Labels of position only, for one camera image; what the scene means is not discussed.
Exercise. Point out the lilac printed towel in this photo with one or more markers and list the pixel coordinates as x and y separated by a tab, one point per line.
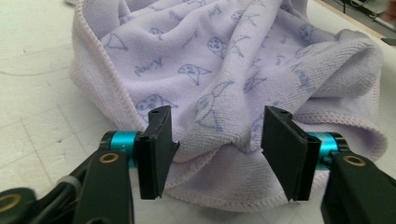
218	62

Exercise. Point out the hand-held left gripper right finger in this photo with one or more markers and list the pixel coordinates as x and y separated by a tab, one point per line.
286	155

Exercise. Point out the white grid mat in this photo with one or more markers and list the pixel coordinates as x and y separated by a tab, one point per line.
37	93

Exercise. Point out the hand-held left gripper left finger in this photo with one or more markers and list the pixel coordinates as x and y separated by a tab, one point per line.
154	155

